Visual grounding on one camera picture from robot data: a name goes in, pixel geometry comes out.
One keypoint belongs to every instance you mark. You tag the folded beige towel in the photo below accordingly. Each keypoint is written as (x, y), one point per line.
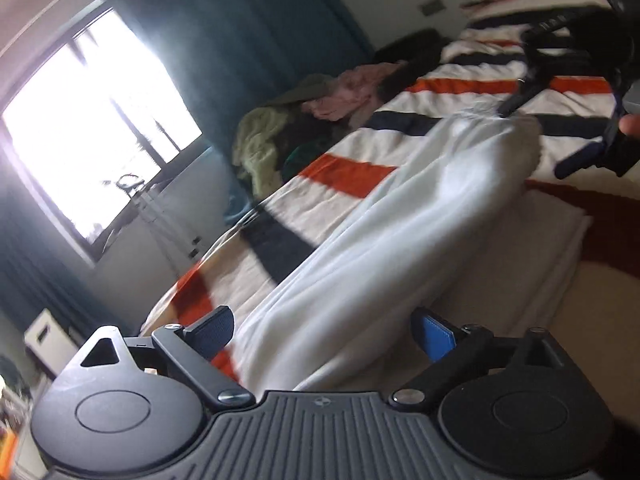
(610, 240)

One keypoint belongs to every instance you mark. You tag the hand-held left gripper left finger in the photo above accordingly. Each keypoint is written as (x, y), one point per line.
(215, 332)

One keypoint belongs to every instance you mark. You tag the olive green garment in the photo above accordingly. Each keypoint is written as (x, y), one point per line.
(305, 91)

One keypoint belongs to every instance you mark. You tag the bright window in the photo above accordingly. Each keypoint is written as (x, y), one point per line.
(90, 125)

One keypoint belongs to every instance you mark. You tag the light green garment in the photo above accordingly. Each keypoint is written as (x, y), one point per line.
(257, 145)

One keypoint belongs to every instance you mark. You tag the person's right hand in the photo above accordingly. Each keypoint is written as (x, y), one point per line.
(631, 126)

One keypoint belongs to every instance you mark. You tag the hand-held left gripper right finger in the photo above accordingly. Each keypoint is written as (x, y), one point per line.
(435, 340)

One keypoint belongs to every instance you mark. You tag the metal drying rack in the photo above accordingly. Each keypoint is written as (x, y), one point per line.
(132, 185)

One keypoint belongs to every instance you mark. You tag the white knitted garment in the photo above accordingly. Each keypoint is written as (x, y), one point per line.
(400, 220)

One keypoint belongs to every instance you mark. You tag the grey wall socket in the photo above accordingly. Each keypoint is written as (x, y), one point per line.
(432, 6)

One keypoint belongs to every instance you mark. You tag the white storage box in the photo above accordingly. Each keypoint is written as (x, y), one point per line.
(47, 342)

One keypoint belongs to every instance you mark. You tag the orange navy striped white blanket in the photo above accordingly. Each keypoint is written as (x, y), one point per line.
(320, 195)

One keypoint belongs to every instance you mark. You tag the pink garment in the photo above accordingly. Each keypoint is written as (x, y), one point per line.
(350, 87)

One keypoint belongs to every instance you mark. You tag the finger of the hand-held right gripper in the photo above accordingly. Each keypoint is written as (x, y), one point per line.
(522, 92)
(577, 160)

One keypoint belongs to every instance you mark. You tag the dark fuzzy garment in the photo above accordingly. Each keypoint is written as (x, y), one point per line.
(410, 55)

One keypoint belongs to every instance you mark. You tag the blue curtain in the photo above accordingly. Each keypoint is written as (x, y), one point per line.
(45, 270)
(240, 35)

